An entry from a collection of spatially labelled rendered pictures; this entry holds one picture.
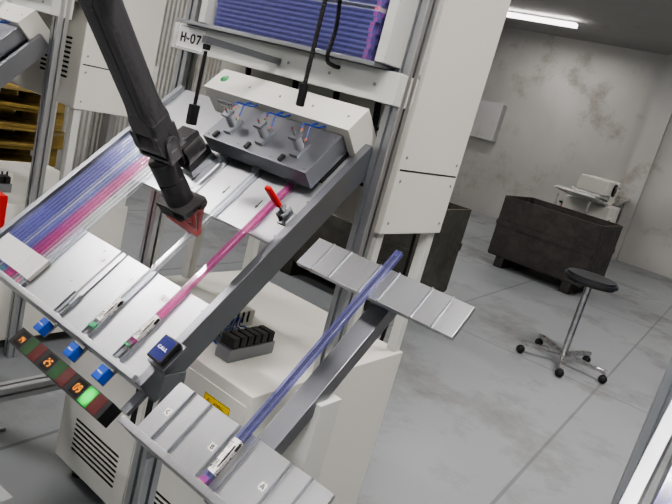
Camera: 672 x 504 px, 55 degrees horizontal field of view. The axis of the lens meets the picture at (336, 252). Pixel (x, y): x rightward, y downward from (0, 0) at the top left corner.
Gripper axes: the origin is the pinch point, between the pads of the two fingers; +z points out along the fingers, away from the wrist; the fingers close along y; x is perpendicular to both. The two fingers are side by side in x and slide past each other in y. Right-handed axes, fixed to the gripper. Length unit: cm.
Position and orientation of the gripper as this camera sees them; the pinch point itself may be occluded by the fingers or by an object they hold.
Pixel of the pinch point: (194, 231)
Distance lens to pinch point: 144.3
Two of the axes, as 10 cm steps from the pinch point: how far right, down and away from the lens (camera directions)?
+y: -7.6, -3.3, 5.6
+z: 1.9, 7.1, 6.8
